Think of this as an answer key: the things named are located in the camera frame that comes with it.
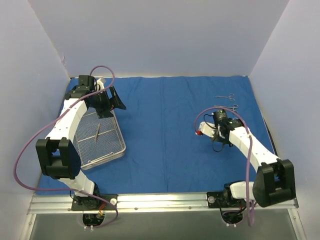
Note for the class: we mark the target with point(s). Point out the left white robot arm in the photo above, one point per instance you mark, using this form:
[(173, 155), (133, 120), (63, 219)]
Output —
[(56, 152)]

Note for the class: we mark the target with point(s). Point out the front aluminium rail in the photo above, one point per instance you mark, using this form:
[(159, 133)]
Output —
[(126, 203)]

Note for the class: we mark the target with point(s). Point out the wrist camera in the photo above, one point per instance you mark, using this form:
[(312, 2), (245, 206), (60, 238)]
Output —
[(207, 129), (101, 82)]

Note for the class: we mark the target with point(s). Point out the steel forceps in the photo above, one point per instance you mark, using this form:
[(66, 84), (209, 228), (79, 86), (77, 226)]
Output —
[(97, 133)]

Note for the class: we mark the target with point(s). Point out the blue surgical drape cloth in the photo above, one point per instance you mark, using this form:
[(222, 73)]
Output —
[(163, 154)]

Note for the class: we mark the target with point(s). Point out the wire mesh instrument tray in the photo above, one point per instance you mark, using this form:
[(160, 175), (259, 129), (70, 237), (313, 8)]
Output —
[(110, 140)]

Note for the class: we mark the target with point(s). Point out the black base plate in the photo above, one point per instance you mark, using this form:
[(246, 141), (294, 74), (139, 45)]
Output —
[(86, 203), (221, 199)]

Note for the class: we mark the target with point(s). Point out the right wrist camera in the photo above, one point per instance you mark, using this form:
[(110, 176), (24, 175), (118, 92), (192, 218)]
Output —
[(207, 129)]

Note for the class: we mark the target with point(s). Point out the steel tray divider rod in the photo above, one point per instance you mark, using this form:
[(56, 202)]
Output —
[(100, 160)]

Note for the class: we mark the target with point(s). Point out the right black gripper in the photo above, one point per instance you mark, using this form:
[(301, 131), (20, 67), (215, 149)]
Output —
[(216, 138)]

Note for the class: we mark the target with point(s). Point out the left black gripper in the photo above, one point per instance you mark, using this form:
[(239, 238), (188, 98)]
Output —
[(107, 102)]

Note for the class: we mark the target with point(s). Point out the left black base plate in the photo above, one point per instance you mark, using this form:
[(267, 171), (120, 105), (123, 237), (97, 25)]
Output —
[(86, 203)]

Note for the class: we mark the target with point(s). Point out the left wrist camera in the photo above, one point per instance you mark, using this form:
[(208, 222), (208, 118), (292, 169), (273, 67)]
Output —
[(101, 82)]

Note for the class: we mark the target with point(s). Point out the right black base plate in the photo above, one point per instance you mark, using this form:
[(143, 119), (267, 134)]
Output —
[(221, 199)]

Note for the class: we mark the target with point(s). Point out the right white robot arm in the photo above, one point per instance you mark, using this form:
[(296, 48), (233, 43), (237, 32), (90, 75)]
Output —
[(269, 180)]

